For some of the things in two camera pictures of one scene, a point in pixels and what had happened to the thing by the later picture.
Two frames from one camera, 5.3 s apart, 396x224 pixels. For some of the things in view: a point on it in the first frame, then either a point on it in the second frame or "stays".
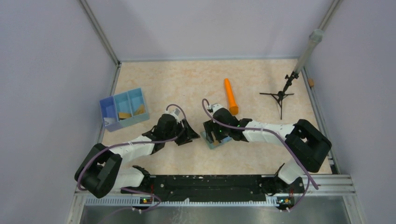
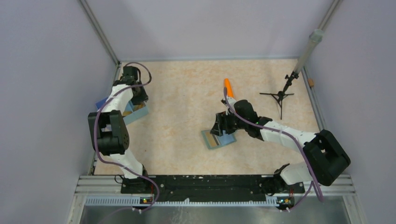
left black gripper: x=188 y=135 to x=143 y=97
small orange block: x=311 y=82 stays
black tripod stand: x=279 y=96 stays
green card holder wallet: x=215 y=143 stays
